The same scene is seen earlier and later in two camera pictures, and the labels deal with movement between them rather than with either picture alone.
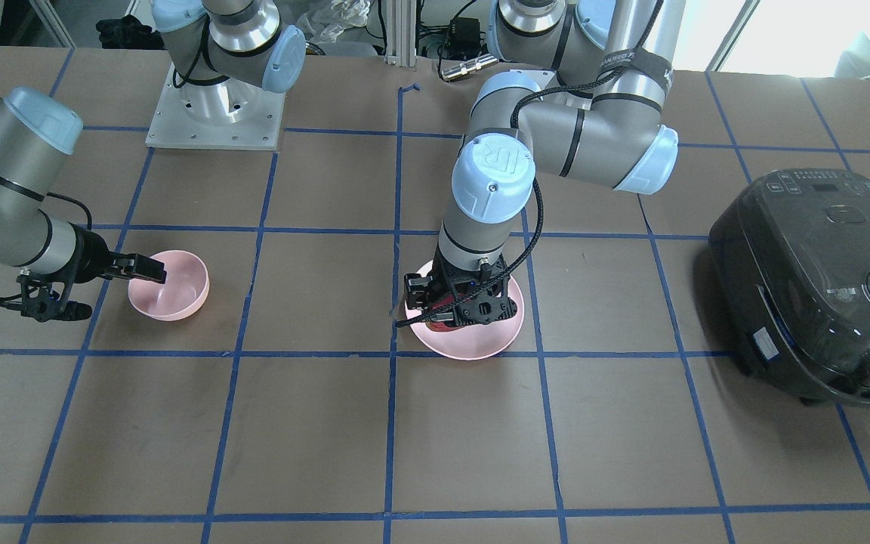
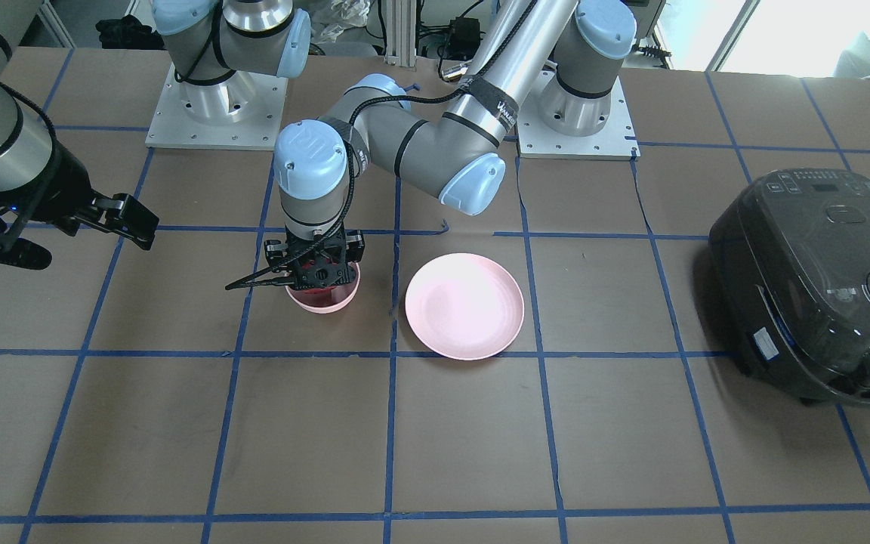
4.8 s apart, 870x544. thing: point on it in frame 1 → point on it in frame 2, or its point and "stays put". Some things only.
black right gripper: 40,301 → 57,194
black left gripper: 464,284 → 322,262
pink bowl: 186,286 → 341,294
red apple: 445,302 → 316,295
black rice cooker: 816,270 stays put
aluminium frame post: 401,32 stays put
